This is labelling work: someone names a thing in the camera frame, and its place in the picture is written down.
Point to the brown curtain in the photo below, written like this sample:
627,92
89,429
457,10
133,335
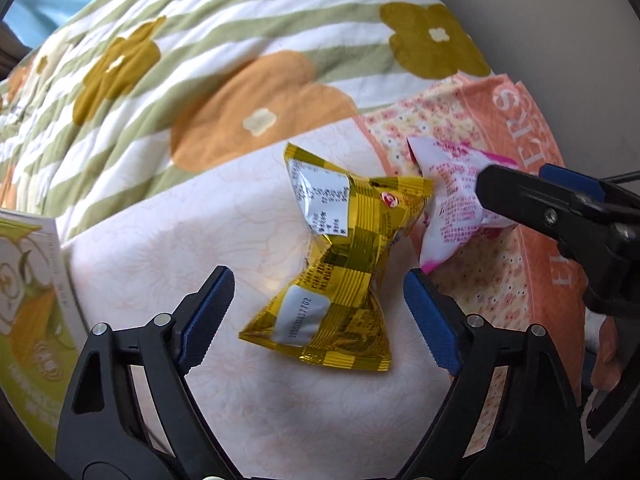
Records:
9,55

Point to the green and white cardboard box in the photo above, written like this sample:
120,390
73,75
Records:
35,320

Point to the green striped floral quilt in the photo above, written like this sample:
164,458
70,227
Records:
200,25

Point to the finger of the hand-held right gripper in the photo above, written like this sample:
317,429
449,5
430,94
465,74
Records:
570,179
520,195

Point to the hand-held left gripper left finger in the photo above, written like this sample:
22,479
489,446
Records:
210,310

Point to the white and pink snack packet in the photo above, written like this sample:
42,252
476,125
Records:
452,205

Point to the yellow checked snack packet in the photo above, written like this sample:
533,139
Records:
345,270

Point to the salmon pink floral blanket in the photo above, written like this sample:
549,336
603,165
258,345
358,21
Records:
200,240

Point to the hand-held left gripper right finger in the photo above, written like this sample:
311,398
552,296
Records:
430,315

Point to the person's right hand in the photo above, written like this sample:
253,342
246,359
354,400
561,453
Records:
607,355

